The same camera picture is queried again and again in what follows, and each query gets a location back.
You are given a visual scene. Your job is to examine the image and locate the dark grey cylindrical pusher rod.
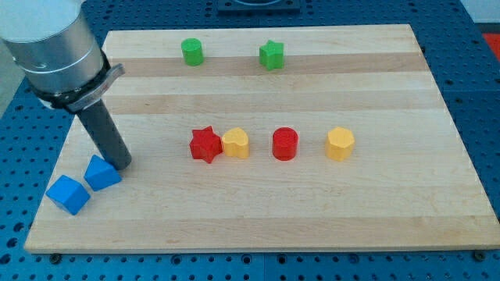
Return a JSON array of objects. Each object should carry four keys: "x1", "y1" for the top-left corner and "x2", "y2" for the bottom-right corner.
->
[{"x1": 77, "y1": 100, "x2": 132, "y2": 170}]

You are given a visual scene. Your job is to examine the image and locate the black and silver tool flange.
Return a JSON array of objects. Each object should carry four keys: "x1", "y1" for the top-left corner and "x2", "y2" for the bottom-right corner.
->
[{"x1": 30, "y1": 51, "x2": 125, "y2": 114}]

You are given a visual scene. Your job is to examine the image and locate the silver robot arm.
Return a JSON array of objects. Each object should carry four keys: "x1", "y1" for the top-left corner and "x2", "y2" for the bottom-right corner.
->
[{"x1": 1, "y1": 0, "x2": 132, "y2": 170}]

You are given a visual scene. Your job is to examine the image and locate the blue cube block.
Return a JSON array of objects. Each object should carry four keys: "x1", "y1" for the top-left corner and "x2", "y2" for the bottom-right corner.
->
[{"x1": 45, "y1": 175, "x2": 91, "y2": 215}]

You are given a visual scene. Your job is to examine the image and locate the yellow hexagon block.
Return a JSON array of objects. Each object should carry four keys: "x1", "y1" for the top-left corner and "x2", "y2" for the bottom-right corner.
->
[{"x1": 325, "y1": 126, "x2": 355, "y2": 162}]

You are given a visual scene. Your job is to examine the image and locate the blue triangular block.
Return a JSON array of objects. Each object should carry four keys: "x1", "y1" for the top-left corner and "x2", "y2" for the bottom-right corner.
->
[{"x1": 84, "y1": 155, "x2": 122, "y2": 191}]

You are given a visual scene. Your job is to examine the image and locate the red star block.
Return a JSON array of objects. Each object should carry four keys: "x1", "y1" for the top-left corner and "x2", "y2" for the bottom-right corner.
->
[{"x1": 189, "y1": 126, "x2": 223, "y2": 164}]

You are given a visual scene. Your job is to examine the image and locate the green cylinder block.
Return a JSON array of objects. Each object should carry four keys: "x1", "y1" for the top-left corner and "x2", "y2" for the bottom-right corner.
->
[{"x1": 180, "y1": 37, "x2": 204, "y2": 66}]

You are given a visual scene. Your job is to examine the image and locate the yellow heart block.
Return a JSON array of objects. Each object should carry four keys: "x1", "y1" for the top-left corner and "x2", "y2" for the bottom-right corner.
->
[{"x1": 221, "y1": 127, "x2": 249, "y2": 158}]

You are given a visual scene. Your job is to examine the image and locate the dark mounting plate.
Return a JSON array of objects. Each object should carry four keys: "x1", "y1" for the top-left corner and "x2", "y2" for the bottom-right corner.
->
[{"x1": 216, "y1": 0, "x2": 302, "y2": 13}]

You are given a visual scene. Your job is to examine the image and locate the green star block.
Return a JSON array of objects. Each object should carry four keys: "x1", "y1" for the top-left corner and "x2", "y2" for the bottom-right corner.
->
[{"x1": 259, "y1": 40, "x2": 284, "y2": 71}]

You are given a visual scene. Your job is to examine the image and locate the red cylinder block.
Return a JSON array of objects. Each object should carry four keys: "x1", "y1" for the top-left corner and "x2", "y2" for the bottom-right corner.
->
[{"x1": 272, "y1": 127, "x2": 298, "y2": 161}]

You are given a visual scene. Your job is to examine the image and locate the wooden board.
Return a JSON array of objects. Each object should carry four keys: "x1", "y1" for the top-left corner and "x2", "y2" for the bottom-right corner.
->
[{"x1": 24, "y1": 24, "x2": 499, "y2": 254}]

